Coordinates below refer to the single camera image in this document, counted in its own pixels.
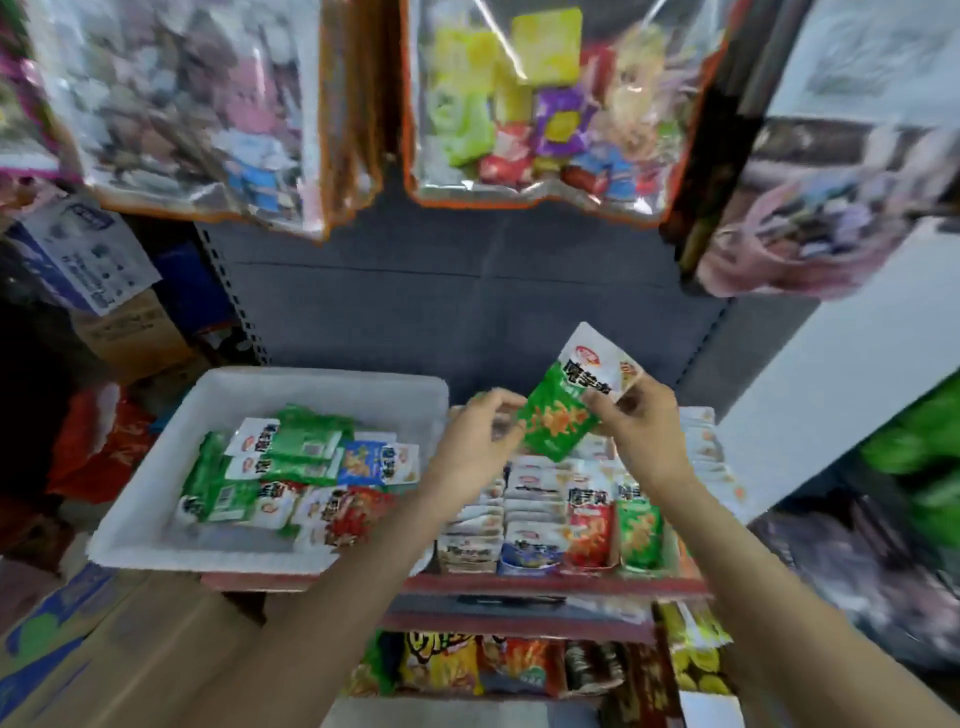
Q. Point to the gold display box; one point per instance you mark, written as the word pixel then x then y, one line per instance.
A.
pixel 468 569

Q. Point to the dark red white-label carton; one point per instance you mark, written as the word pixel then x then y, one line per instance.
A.
pixel 653 690

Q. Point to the blue print cardboard carton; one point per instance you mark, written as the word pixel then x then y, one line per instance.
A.
pixel 83 645

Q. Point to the hanging yellow green snack bags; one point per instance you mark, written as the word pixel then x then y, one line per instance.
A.
pixel 720 150

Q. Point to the red plastic bag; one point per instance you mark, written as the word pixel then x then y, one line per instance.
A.
pixel 98 443

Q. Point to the person's left forearm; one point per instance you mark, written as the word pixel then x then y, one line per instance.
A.
pixel 315 623

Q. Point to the person's right hand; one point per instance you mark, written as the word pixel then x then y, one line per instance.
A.
pixel 645 432

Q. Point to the orange display box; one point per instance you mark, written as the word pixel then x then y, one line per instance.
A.
pixel 735 495

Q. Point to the person's left hand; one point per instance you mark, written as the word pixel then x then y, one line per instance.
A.
pixel 468 447

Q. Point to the white blue carton box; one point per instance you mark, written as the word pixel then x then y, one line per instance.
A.
pixel 83 248

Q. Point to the orange-edged clear candy bag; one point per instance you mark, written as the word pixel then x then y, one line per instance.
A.
pixel 885 60

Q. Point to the black plastic wrapped bundle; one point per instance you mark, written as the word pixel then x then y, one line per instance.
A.
pixel 855 578

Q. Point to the green display box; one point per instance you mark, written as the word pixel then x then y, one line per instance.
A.
pixel 641 572

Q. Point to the yellow snack packets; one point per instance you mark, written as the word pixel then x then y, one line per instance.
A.
pixel 693 645

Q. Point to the plain brown cardboard carton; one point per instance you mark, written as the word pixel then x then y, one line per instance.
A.
pixel 135 330

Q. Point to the row of orange chip bags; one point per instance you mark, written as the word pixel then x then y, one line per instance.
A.
pixel 480 660

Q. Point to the hanging pastel candy bag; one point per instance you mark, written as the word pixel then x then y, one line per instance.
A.
pixel 23 90

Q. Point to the hanging pink candy bag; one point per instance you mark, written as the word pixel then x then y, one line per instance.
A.
pixel 810 225

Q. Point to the white plastic bin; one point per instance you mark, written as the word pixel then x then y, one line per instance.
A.
pixel 135 510

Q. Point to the orange trimmed colourful candy bag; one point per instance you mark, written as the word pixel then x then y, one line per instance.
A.
pixel 570 90

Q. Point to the person's right forearm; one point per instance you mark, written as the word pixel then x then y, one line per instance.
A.
pixel 810 608

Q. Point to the orange trimmed toy snack bag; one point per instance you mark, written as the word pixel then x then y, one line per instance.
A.
pixel 180 90

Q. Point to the stack of green packs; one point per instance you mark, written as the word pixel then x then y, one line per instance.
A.
pixel 915 450

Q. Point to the red display box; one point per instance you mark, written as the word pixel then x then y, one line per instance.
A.
pixel 588 572

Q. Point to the pile of snack packets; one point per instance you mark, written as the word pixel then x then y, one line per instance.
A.
pixel 270 458

